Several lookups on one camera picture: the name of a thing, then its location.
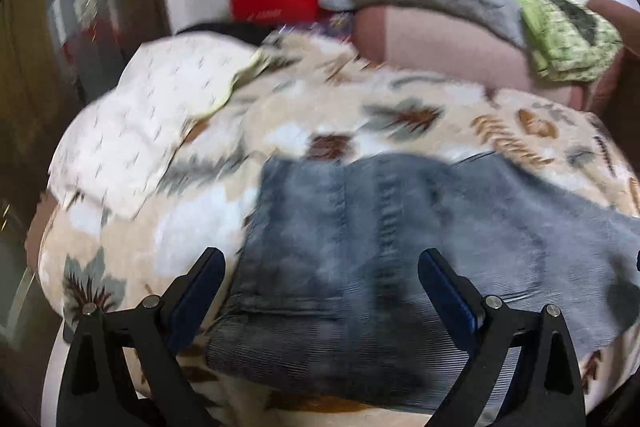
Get dark wooden wardrobe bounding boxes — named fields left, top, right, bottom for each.
left=1, top=0, right=170, bottom=215

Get leaf pattern beige blanket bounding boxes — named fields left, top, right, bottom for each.
left=38, top=35, right=639, bottom=426

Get green patterned folded cloth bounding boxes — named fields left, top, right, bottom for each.
left=516, top=0, right=623, bottom=83

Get white patterned pillow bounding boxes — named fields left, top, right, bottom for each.
left=48, top=31, right=265, bottom=219

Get grey blue denim pants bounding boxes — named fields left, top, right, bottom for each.
left=206, top=154, right=639, bottom=412

